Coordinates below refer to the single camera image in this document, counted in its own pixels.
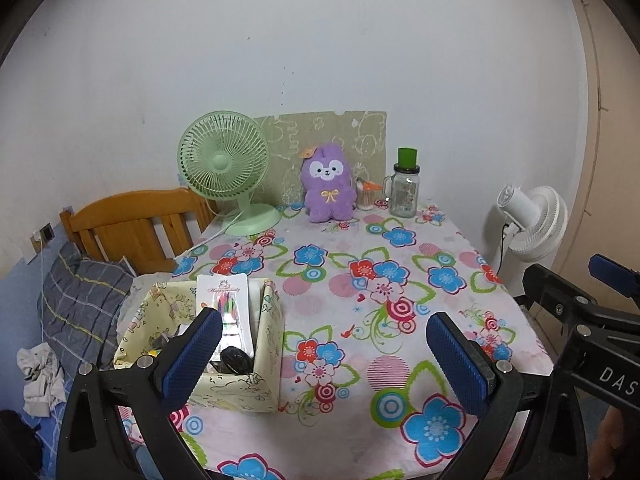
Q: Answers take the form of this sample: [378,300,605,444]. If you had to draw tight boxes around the yellow fabric storage box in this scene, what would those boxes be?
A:
[112,279,286,413]

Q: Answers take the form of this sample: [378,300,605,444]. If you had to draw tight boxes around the purple plush toy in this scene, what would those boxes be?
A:
[299,142,357,223]

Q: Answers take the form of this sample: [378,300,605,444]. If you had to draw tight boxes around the wooden bed headboard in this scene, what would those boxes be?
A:
[60,187,216,276]

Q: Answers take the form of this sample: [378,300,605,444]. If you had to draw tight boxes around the white fan cable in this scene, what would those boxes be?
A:
[192,210,243,251]

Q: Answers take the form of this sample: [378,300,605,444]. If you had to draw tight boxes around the glass mug jar green lid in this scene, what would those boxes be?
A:
[382,147,421,218]

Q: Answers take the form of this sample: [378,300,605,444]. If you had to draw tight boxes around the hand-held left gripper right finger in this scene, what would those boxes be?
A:
[426,311,591,480]

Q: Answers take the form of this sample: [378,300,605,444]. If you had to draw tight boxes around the green patterned board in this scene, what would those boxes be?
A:
[252,109,388,208]

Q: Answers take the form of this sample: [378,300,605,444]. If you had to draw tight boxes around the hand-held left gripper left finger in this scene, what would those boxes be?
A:
[55,307,223,480]

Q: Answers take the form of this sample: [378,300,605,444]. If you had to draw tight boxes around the white standing fan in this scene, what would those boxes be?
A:
[492,185,569,281]

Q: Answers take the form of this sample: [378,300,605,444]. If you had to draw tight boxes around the green desk fan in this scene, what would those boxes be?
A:
[176,110,281,237]

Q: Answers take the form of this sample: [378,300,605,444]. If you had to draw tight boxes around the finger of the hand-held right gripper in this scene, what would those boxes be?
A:
[522,262,640,376]
[588,253,640,311]

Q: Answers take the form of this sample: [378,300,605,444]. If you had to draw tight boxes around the floral tablecloth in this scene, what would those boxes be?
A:
[115,200,556,480]

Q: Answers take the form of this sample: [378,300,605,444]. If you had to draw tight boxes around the blue bed sheet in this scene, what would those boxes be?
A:
[20,380,76,478]

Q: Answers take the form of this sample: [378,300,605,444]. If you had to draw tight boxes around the black plastic bag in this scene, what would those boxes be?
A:
[210,345,255,376]

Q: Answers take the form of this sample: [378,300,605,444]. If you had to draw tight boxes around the dark cloth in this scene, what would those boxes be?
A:
[0,409,43,480]

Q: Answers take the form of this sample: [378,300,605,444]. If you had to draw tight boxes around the pack of coloured pens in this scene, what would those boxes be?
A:
[195,274,258,356]

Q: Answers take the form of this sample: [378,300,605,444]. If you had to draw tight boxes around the crumpled white grey cloth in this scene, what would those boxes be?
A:
[16,344,66,417]

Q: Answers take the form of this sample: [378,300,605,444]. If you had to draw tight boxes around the blue plaid pillow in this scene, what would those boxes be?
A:
[40,242,138,381]

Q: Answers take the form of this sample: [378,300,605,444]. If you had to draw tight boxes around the person's right hand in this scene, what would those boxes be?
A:
[595,405,628,480]

